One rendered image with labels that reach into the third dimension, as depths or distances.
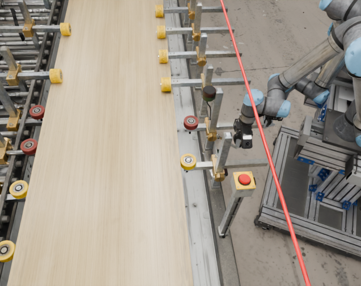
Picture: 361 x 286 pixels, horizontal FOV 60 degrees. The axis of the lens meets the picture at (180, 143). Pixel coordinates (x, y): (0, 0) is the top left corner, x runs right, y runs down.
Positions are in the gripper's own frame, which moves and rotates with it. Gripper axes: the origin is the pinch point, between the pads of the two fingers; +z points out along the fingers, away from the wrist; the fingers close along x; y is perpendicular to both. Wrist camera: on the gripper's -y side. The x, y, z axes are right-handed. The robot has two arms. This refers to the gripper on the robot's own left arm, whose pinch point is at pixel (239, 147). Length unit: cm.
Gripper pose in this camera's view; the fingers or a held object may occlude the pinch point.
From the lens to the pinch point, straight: 159.8
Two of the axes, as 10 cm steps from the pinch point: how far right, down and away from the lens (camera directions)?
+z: -0.4, 5.9, 8.1
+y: -0.9, -8.1, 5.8
